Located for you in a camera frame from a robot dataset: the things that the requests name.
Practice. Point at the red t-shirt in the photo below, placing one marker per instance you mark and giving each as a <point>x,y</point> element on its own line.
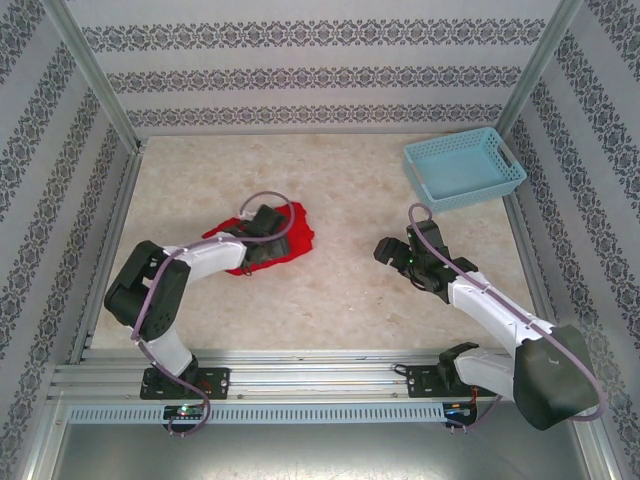
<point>300,235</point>

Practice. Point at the light blue plastic basket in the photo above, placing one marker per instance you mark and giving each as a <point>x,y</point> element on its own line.
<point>460,170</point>

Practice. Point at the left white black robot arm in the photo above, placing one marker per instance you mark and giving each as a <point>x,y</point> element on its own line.
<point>150,290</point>

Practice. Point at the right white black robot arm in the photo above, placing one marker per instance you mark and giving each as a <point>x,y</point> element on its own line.
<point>550,370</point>

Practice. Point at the grey sheet metal panel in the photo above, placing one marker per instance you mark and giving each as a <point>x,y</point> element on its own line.
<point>320,452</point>

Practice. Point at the aluminium table side rail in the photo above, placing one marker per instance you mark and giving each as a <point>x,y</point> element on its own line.
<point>107,225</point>
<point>532,250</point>

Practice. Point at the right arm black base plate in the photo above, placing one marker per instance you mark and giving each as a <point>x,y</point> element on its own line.
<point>420,382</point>

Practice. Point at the aluminium mounting rail frame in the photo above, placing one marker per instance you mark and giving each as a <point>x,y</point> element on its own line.
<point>320,372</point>

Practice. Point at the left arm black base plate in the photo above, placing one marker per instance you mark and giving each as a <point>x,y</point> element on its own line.
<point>217,382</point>

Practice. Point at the aluminium corner post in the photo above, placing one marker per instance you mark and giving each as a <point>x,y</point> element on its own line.
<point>537,70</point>
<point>90,70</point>

